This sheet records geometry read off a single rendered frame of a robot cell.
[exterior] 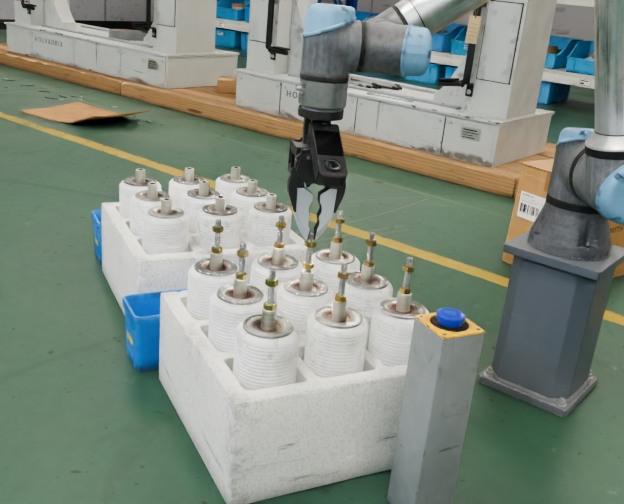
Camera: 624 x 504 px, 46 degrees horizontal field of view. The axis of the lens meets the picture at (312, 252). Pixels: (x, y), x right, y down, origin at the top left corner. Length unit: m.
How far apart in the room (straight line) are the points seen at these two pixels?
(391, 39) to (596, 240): 0.56
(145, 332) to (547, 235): 0.77
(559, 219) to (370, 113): 2.03
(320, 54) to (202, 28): 3.29
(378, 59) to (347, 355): 0.45
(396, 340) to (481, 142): 2.00
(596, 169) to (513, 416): 0.49
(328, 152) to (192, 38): 3.28
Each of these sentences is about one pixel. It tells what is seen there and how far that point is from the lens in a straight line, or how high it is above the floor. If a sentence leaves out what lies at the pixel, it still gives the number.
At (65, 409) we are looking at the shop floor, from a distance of 1.39.
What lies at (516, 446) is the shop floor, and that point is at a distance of 1.40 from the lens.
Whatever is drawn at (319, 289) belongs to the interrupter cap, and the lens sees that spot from 1.25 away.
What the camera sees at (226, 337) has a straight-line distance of 1.19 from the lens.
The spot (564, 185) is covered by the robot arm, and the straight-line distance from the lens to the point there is 1.43.
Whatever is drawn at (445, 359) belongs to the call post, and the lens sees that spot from 1.02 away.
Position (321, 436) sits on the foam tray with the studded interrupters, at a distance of 1.16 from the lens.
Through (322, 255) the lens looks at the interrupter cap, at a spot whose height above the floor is 0.25.
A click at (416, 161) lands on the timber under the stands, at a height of 0.05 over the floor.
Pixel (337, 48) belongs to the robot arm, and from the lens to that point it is 1.13.
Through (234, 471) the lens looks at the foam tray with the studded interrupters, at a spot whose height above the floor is 0.07.
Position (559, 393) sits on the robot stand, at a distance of 1.53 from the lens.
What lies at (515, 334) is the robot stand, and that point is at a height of 0.12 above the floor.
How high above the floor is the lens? 0.74
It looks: 20 degrees down
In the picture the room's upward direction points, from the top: 6 degrees clockwise
